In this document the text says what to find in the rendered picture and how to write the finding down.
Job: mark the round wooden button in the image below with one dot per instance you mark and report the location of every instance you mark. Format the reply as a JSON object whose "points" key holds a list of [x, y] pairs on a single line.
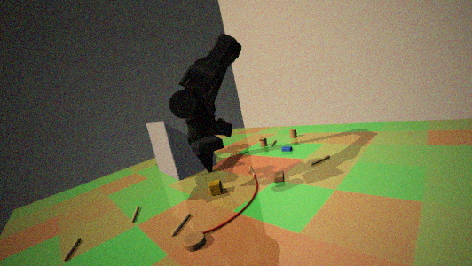
{"points": [[194, 241]]}

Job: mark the thin black stick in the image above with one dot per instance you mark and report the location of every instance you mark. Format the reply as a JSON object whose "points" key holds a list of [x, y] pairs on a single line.
{"points": [[72, 249]]}

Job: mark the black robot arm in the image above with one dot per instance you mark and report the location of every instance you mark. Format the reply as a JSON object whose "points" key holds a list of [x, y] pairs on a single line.
{"points": [[205, 76]]}

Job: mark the small blue block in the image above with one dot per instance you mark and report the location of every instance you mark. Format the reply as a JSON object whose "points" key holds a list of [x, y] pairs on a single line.
{"points": [[287, 149]]}

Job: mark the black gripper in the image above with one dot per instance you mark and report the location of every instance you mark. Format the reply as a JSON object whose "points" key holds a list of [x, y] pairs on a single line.
{"points": [[203, 144]]}

